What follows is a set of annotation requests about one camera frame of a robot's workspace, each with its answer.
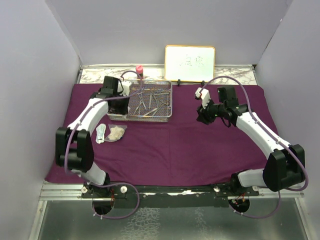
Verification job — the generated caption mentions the steel tweezers front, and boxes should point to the steel tweezers front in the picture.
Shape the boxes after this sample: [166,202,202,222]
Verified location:
[143,108,159,117]

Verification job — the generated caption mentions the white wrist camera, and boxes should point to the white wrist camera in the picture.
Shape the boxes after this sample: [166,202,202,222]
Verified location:
[195,87,211,109]
[117,80,132,97]

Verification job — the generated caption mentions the white gauze bag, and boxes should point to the white gauze bag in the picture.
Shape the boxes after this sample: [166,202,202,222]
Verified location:
[104,124,127,142]

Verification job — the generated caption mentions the steel forceps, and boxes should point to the steel forceps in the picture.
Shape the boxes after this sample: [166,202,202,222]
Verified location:
[133,93,147,115]

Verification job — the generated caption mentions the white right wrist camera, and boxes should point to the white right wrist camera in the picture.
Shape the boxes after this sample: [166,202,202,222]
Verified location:
[195,87,211,109]

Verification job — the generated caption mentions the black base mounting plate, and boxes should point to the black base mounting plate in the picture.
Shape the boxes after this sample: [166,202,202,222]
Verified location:
[81,182,259,210]

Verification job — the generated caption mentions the pink lid spice bottle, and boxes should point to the pink lid spice bottle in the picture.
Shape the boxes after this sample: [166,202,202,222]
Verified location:
[135,65,144,79]

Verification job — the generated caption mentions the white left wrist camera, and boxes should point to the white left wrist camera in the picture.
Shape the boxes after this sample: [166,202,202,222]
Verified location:
[117,80,132,97]

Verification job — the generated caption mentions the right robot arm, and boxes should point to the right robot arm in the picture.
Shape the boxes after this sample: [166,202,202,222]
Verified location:
[195,85,307,196]

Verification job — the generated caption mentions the steel clamp right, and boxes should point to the steel clamp right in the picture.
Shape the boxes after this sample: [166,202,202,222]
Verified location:
[154,91,170,108]

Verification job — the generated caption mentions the yellow framed whiteboard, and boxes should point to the yellow framed whiteboard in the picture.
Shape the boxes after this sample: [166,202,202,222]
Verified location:
[164,45,216,83]

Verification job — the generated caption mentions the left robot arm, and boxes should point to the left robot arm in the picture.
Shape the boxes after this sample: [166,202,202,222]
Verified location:
[55,76,132,198]

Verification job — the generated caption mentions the aluminium frame rail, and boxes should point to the aluminium frame rail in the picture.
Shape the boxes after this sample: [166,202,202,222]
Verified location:
[38,178,305,201]

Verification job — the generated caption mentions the metal mesh tray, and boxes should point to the metal mesh tray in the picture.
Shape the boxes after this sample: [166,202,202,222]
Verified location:
[107,80,173,122]

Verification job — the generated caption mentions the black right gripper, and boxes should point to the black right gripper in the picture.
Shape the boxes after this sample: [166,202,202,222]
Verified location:
[197,96,227,125]

